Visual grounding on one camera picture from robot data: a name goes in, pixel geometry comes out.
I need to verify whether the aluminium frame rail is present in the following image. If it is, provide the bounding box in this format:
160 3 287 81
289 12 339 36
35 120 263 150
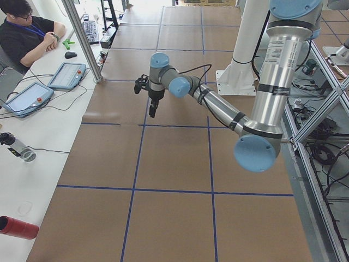
283 38 348 261

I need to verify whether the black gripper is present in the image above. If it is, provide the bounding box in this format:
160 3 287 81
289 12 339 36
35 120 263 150
148 89 165 118

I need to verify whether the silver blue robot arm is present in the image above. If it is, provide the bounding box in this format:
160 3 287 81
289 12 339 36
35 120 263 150
146 1 323 172

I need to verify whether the far blue teach pendant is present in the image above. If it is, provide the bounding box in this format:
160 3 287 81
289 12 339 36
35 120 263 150
47 62 86 90

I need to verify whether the black computer mouse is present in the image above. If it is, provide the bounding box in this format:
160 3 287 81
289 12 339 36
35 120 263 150
64 51 77 59

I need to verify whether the clear water bottle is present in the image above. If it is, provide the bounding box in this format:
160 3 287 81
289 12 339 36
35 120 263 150
1 132 36 162

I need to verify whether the black cable bundle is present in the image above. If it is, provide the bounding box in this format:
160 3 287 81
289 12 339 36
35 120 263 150
288 79 349 246

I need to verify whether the green plastic tool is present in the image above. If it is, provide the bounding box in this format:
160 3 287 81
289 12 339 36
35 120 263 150
62 39 75 50

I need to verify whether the aluminium frame post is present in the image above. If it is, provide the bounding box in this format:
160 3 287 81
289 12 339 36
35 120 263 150
62 0 103 83

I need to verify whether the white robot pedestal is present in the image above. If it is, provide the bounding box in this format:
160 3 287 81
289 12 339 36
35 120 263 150
216 0 269 96

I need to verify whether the blue teach pendant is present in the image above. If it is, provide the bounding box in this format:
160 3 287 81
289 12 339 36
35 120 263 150
47 62 86 90
3 82 54 118

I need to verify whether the seated person in black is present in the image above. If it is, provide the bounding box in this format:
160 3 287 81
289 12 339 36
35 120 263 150
1 0 66 73

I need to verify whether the black computer keyboard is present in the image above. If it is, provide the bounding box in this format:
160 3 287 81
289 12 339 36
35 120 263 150
82 21 99 44

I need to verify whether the red bottle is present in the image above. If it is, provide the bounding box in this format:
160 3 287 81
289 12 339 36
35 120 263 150
1 216 39 240

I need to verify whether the near blue teach pendant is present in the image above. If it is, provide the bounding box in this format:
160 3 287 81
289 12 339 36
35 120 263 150
3 82 54 118

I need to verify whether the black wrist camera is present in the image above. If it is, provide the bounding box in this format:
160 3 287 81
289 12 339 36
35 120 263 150
134 74 149 94

